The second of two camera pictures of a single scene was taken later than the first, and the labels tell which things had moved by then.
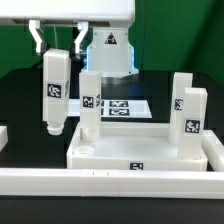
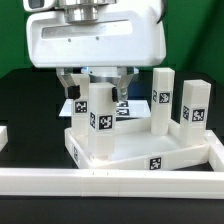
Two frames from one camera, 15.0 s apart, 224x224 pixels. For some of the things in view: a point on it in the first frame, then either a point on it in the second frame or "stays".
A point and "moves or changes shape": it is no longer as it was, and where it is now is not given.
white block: x=192 y=126 moves or changes shape
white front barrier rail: x=113 y=183 stays
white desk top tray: x=129 y=146 moves or changes shape
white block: x=3 y=136 stays
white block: x=56 y=86 to x=102 y=112
